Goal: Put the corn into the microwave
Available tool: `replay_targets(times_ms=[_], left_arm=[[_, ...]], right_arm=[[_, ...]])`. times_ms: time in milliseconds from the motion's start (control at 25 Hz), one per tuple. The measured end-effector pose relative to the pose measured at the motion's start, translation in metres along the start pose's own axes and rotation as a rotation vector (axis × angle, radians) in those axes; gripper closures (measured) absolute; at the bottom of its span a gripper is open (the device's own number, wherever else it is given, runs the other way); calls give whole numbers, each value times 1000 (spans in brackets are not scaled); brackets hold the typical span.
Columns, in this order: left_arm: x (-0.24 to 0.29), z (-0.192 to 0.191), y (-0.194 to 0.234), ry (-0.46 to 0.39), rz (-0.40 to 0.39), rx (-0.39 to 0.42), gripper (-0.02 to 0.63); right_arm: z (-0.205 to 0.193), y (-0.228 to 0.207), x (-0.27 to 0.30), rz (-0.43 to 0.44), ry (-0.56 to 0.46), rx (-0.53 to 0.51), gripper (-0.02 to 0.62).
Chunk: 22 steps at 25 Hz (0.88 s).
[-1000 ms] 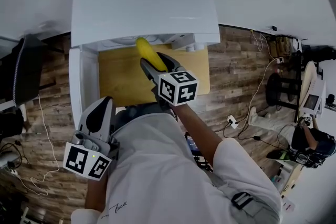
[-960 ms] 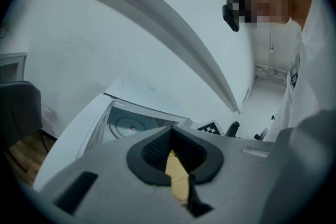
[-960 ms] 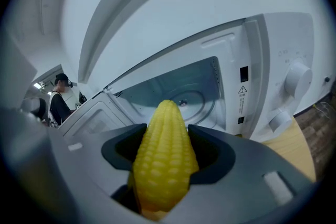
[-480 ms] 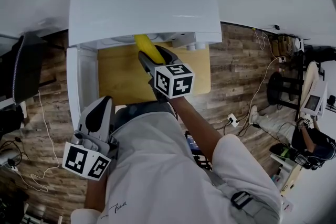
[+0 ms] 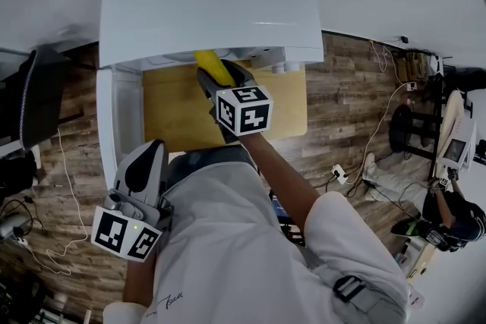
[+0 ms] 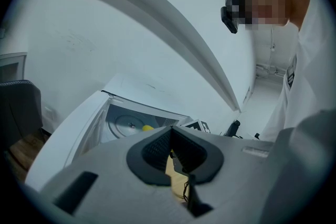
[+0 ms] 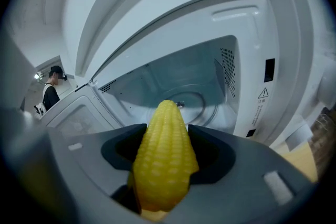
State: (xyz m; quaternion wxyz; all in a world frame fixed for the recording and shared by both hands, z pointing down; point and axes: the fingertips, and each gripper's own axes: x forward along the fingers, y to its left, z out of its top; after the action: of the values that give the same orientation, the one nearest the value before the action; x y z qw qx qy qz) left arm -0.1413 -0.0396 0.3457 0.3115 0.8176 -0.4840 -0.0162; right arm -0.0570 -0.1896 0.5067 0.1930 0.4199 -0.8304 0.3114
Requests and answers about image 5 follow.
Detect white floor cable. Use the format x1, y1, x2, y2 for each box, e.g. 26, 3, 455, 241
26, 127, 89, 276

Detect person's grey jeans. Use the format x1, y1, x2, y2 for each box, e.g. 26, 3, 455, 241
166, 146, 263, 190

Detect cream power cable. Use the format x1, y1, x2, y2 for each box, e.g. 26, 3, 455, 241
344, 81, 410, 180

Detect person's right forearm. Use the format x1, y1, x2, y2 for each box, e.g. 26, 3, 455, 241
237, 131, 322, 237

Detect beige table white legs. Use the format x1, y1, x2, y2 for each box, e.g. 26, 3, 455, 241
398, 234, 438, 282

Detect yellow cable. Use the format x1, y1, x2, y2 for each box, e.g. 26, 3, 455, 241
370, 41, 389, 74

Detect person's white shirt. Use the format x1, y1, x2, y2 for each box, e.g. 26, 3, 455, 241
102, 159, 413, 324

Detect grey shoulder strap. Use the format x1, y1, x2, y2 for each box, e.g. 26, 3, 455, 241
303, 246, 412, 324

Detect round beige table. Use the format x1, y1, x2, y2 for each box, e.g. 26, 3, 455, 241
432, 89, 469, 180

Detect light wooden table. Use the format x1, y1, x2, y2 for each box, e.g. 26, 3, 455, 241
142, 62, 308, 155

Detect black device with screen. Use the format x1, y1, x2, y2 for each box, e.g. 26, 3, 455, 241
270, 191, 307, 246

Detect white device with dark screen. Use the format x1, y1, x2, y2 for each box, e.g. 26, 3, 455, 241
442, 121, 478, 172

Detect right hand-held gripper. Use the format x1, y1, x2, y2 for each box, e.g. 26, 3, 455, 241
196, 58, 275, 145

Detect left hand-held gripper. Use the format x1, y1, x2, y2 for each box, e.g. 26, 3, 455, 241
90, 140, 175, 262

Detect white router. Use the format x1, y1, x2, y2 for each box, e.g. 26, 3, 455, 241
428, 55, 453, 77

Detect dark grey chair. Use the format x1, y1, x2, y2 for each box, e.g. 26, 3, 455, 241
18, 45, 83, 151

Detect person's left forearm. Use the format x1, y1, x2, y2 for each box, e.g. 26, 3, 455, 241
121, 253, 160, 307

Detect yellow banana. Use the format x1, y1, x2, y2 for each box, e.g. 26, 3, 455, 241
193, 49, 236, 88

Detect brown cardboard box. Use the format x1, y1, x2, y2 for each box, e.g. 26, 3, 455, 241
394, 51, 430, 83

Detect white rounded appliance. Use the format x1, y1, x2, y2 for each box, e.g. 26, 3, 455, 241
0, 214, 31, 241

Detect black round stool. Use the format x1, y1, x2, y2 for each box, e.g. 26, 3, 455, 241
389, 104, 443, 161

